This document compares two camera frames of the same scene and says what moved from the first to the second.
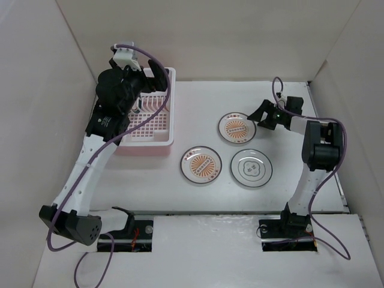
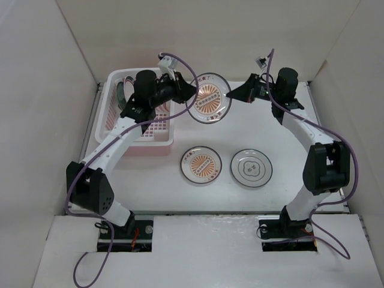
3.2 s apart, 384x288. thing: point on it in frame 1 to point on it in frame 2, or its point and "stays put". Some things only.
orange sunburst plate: [201, 164] stays put
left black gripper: [159, 76] to [183, 91]
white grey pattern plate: [251, 168] stays put
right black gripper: [257, 115] to [245, 93]
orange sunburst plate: [236, 128] to [212, 104]
